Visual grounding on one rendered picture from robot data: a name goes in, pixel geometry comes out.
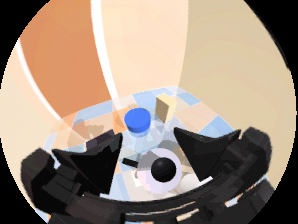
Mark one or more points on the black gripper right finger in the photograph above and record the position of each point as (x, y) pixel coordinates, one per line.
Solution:
(203, 152)

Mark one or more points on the glass french press with black knob plunger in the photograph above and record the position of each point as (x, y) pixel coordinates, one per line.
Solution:
(159, 170)

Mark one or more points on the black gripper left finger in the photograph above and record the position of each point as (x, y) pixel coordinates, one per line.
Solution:
(96, 165)

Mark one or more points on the blue short cylinder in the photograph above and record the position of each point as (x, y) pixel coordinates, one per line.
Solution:
(138, 120)

